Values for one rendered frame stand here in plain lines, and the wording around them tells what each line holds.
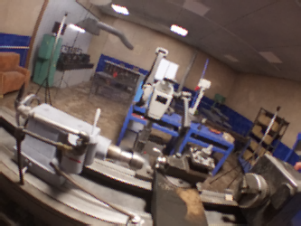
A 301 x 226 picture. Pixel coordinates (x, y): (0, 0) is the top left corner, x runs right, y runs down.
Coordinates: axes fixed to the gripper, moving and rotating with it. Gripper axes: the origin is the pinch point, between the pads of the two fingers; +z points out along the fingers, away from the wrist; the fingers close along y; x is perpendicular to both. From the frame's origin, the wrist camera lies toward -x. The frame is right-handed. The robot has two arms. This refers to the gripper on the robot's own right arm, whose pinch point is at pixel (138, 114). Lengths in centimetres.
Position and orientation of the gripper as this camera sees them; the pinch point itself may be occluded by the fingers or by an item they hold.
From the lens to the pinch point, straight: 122.0
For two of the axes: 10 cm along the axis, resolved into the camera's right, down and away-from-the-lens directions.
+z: -3.1, 9.2, -2.3
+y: 9.2, 3.5, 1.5
